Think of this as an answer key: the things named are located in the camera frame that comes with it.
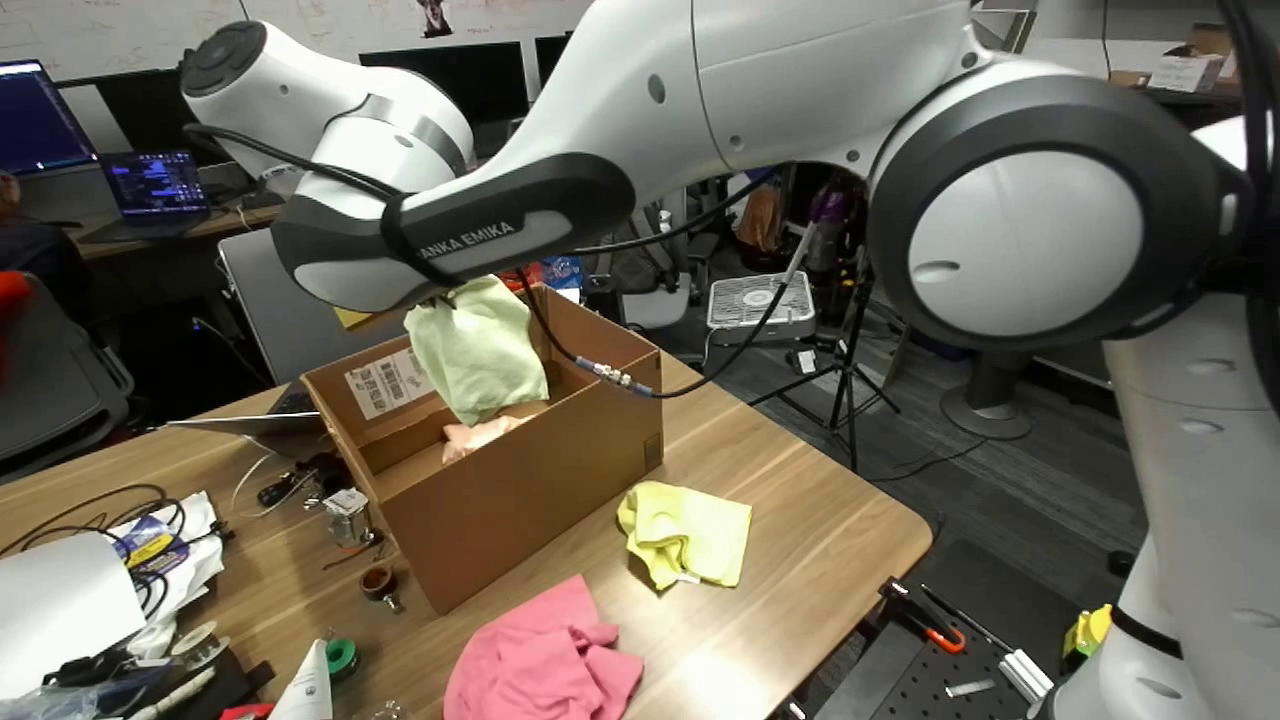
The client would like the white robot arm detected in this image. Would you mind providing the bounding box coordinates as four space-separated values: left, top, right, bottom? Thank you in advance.
180 0 1280 720

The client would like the orange handled tool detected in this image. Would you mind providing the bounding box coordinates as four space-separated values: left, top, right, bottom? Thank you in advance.
881 579 967 654

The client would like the yellow towel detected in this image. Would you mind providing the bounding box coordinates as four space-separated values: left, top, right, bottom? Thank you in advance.
618 479 754 590

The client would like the peach shirt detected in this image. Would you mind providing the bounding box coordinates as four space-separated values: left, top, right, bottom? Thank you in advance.
442 406 536 464

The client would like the green tape roll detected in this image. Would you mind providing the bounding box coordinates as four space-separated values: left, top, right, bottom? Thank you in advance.
325 638 362 678

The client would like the black tripod stand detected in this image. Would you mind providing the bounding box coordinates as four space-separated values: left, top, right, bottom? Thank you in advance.
765 195 893 460

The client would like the white flat device on floor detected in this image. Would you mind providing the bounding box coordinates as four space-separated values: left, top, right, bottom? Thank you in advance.
707 270 817 330

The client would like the cardboard box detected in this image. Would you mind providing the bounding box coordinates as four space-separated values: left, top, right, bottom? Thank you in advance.
305 341 665 610

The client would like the grey chair behind box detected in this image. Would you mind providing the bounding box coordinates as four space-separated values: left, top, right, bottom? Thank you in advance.
215 227 399 381

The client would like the light green towel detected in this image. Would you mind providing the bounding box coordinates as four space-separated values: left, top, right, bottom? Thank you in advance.
403 274 549 422

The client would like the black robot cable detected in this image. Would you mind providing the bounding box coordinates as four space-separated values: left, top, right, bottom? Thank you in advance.
186 116 832 404

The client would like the pink shirt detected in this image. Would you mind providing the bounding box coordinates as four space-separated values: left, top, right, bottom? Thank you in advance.
444 577 645 720

